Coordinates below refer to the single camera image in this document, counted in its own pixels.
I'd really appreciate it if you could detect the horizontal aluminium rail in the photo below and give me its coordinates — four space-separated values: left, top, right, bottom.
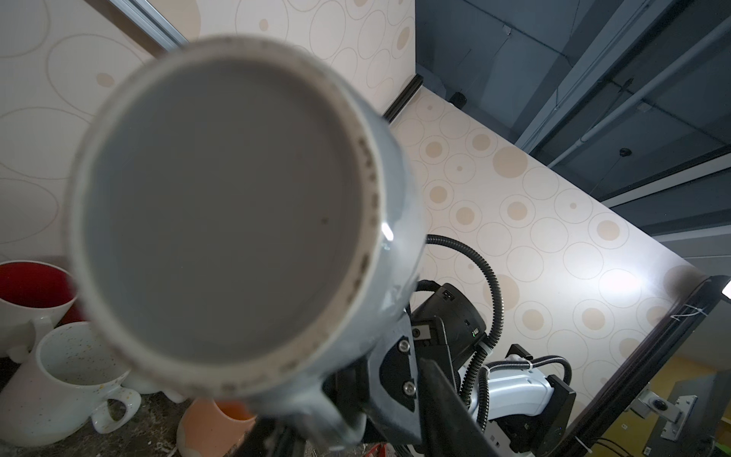
110 0 188 51

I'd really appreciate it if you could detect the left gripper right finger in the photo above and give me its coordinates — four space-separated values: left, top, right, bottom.
417 359 498 457

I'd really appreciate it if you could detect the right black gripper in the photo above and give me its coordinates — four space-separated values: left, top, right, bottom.
336 314 452 445

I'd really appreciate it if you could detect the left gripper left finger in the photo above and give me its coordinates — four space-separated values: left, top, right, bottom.
228 418 306 457

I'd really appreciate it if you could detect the cream speckled mug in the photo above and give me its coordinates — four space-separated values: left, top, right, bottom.
1 322 142 447

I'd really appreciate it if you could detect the small grey mug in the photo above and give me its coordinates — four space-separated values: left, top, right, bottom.
65 36 428 449

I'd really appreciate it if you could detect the white mug red inside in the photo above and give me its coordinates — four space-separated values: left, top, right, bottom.
1 260 77 364

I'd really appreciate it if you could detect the beige mug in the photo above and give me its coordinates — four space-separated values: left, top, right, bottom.
176 399 257 457

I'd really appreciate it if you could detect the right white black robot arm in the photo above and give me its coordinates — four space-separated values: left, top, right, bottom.
327 234 576 456

